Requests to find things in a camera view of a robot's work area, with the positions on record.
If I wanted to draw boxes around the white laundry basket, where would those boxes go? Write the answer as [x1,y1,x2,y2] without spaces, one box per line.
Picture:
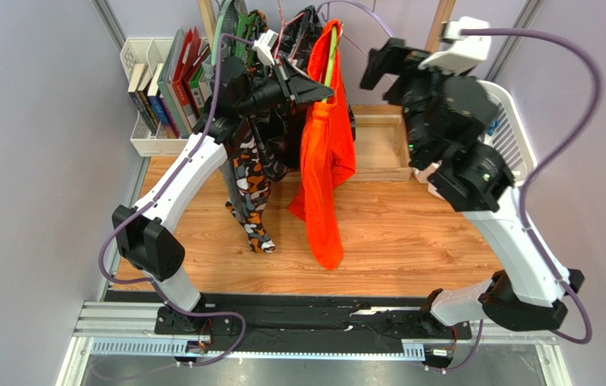
[412,78,538,199]

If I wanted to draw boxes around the white file organizer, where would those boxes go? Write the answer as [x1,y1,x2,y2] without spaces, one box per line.
[120,31,211,157]

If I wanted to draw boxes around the purple hanger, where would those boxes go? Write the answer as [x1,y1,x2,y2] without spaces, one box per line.
[313,1,396,64]

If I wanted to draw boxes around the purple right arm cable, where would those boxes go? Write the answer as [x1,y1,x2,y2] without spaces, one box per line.
[424,27,604,374]

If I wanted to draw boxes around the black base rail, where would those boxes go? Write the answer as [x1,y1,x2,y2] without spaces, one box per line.
[104,290,473,355]

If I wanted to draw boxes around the pale green hanger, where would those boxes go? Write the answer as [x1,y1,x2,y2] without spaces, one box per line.
[211,0,248,67]

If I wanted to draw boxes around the blue patterned garment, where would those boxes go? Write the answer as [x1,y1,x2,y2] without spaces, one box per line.
[485,120,499,136]

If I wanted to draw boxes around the grey-green folder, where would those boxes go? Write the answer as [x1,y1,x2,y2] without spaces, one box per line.
[158,28,190,139]

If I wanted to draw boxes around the green folder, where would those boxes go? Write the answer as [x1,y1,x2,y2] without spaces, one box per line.
[189,49,211,118]

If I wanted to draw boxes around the dark leaf-pattern shorts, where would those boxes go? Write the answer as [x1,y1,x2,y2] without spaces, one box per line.
[254,6,357,186]

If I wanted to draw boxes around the blue book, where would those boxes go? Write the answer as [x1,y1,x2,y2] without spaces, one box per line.
[146,63,174,129]

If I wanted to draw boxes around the lime green hanger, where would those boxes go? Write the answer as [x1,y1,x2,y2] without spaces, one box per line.
[323,25,339,88]

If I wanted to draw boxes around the dark navy book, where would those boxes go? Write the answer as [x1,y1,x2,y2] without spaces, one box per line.
[127,63,158,135]

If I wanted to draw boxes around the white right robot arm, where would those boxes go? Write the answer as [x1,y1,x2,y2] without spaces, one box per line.
[360,38,584,331]

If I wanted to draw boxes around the orange camouflage shorts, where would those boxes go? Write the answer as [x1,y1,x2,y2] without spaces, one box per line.
[224,9,277,255]

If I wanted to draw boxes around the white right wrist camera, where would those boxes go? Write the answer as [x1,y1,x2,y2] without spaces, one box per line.
[418,16,492,76]

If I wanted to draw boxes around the grey shorts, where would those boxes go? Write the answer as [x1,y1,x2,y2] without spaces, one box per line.
[207,56,252,220]

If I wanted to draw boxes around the dark green hanger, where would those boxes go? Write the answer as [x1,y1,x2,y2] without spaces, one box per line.
[234,11,256,59]

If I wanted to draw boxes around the red folder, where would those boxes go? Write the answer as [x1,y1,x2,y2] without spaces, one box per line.
[172,27,205,135]

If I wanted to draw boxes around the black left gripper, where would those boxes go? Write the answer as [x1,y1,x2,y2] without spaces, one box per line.
[236,57,334,118]

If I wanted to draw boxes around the pink hanger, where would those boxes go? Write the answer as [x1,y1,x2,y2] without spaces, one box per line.
[273,0,304,61]

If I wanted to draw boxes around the wooden clothes rack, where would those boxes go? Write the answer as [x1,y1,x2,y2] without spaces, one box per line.
[196,0,457,182]

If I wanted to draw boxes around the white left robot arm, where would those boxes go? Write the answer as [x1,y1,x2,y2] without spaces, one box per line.
[112,56,334,313]

